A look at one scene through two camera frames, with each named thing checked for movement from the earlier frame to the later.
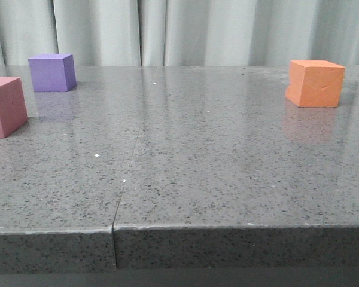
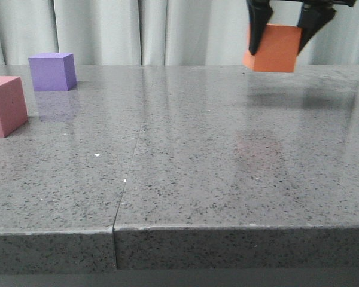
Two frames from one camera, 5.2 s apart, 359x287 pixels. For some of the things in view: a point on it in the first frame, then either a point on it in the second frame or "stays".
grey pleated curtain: (180, 33) stays
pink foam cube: (7, 106) stays
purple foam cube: (52, 72) stays
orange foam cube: (315, 84) to (277, 51)
